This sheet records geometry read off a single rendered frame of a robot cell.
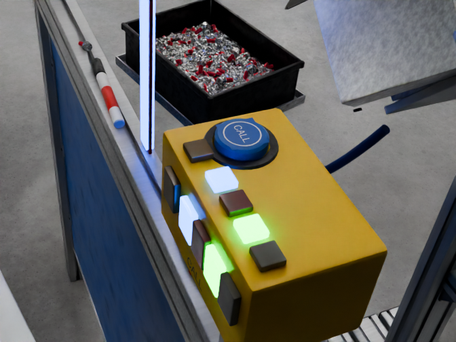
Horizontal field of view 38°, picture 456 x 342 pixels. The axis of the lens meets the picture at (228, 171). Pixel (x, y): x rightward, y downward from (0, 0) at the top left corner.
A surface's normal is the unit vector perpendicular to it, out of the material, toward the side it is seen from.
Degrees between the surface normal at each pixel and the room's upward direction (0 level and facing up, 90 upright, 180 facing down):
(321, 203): 0
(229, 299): 90
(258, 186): 0
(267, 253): 0
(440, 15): 55
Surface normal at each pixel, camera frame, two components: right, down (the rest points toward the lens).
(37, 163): 0.08, -0.74
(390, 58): -0.37, 0.04
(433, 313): 0.40, 0.65
